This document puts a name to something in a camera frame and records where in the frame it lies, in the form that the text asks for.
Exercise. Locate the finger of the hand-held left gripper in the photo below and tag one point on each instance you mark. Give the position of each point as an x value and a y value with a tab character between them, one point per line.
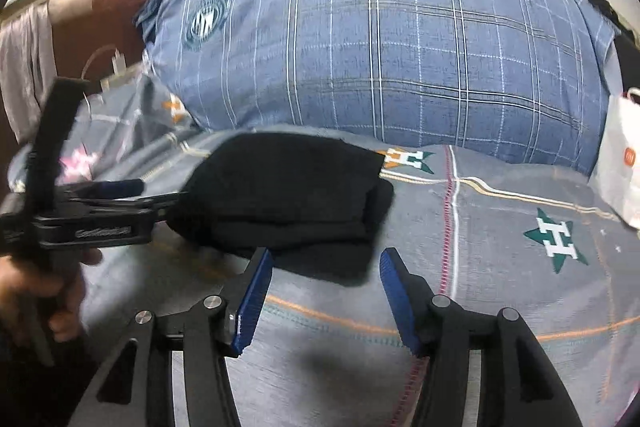
110	188
160	207

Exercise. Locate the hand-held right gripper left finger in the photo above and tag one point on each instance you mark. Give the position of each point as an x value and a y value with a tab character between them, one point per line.
252	302

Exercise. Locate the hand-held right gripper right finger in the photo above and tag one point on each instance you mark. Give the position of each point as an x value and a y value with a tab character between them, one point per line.
400	302

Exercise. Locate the black pants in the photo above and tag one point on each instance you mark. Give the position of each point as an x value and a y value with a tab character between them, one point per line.
280	207

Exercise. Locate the person's left hand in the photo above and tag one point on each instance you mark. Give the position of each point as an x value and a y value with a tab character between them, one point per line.
70	312

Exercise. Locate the grey star-print pillow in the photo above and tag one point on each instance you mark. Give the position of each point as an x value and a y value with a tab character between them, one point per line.
150	107

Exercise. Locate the grey star-print bed sheet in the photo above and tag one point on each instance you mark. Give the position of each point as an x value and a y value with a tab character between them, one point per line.
500	282

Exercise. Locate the white charger adapter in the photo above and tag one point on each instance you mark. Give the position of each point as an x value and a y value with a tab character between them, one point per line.
119	63

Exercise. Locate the beige cloth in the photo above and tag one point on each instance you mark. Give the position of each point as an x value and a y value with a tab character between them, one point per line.
22	72

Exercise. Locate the brown wooden nightstand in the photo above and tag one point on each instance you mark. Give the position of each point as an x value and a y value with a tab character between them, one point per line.
110	17

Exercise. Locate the blue denim cloth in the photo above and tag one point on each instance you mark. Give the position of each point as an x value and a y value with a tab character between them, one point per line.
150	7

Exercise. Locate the blue plaid pillow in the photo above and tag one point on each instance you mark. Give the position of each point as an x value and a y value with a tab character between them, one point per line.
400	57

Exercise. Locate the white paper shopping bag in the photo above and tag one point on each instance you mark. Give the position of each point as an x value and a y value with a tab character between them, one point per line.
615	157

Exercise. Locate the black wall fixture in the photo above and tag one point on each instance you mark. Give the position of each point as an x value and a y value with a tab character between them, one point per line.
607	9

